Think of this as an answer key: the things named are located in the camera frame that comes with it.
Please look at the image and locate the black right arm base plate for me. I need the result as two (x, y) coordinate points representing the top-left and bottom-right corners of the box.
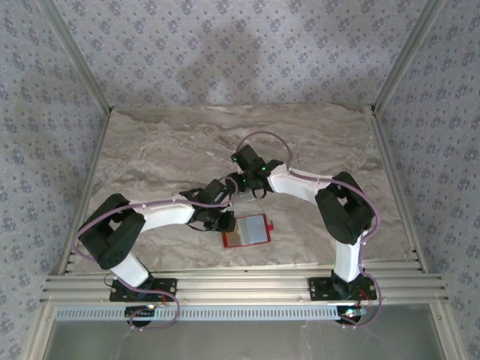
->
(307, 276), (378, 302)

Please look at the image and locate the red card holder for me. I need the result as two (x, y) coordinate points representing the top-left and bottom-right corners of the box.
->
(220, 213), (275, 250)

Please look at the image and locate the aluminium left corner post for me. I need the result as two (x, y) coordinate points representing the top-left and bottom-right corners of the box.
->
(35, 0), (113, 113)

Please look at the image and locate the aluminium right corner post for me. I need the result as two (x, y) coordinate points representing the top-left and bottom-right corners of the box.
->
(370, 0), (449, 113)

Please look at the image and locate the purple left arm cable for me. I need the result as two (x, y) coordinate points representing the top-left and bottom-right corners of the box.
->
(74, 175), (240, 333)

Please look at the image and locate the black controller board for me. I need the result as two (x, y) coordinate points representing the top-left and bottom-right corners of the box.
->
(124, 304), (158, 327)
(336, 305), (368, 326)

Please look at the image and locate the grey slotted cable duct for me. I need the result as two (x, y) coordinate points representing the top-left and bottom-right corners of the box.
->
(55, 304), (356, 323)

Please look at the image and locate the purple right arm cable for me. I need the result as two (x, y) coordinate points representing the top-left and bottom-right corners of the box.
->
(238, 130), (383, 330)

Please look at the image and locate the aluminium frame leg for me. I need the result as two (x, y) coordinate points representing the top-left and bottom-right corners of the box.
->
(25, 303), (57, 360)
(430, 303), (464, 360)

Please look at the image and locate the aluminium left side rail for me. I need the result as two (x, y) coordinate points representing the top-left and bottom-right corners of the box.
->
(55, 108), (113, 277)

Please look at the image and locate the aluminium cross rail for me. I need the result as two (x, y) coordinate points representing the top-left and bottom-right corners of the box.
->
(40, 266), (449, 305)

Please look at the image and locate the aluminium right frame leg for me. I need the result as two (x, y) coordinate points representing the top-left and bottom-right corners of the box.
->
(430, 303), (464, 360)

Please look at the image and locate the aluminium left frame leg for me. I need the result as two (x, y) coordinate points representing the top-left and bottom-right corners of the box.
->
(25, 303), (57, 360)

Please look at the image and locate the aluminium corner post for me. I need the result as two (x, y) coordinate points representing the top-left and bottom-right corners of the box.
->
(35, 0), (113, 113)
(370, 0), (449, 113)

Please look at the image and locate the black left controller board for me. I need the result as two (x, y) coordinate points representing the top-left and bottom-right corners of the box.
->
(124, 304), (158, 327)

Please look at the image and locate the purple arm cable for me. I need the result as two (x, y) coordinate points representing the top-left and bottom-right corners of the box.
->
(74, 175), (240, 333)
(238, 130), (383, 330)

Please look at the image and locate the aluminium right side rail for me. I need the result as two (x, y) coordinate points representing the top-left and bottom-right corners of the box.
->
(367, 106), (429, 274)

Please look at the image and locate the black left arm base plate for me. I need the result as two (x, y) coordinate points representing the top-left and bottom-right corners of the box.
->
(109, 277), (178, 303)

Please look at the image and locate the black right controller board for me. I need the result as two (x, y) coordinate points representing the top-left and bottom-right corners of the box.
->
(336, 305), (368, 326)

